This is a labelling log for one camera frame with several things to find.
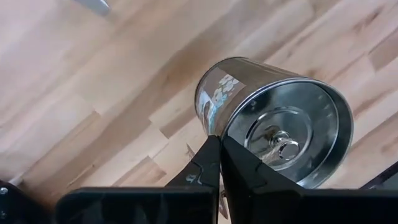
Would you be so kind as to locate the silver tin candle with tag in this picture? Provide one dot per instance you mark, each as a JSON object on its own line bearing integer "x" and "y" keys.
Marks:
{"x": 280, "y": 102}

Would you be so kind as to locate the white perforated metal shelf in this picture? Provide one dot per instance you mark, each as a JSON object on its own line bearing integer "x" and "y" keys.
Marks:
{"x": 94, "y": 5}

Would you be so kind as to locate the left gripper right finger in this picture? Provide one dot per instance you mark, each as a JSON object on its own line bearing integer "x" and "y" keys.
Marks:
{"x": 280, "y": 207}

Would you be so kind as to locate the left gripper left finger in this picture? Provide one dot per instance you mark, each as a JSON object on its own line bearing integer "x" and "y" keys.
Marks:
{"x": 140, "y": 205}

